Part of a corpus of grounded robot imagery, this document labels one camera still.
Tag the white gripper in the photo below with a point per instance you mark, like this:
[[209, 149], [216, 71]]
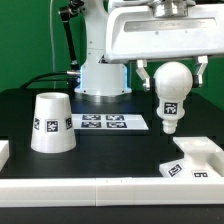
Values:
[[134, 33]]

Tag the white lamp bulb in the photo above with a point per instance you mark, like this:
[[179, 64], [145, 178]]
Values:
[[173, 81]]

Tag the white lamp base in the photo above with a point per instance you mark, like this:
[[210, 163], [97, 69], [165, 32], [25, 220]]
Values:
[[197, 161]]

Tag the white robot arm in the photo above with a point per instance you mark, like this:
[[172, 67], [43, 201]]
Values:
[[101, 79]]

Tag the white lamp shade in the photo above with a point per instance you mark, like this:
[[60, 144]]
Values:
[[53, 130]]

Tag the white marker sheet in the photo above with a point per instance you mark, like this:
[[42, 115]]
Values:
[[109, 121]]

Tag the white front fence bar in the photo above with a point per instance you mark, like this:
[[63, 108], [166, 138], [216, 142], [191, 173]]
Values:
[[110, 192]]

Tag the white fence bar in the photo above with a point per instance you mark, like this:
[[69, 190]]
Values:
[[4, 152], [110, 192]]

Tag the white left fence bar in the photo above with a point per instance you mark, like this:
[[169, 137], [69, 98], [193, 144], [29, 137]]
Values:
[[4, 152]]

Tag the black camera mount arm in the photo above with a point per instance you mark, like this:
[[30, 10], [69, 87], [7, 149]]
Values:
[[66, 14]]

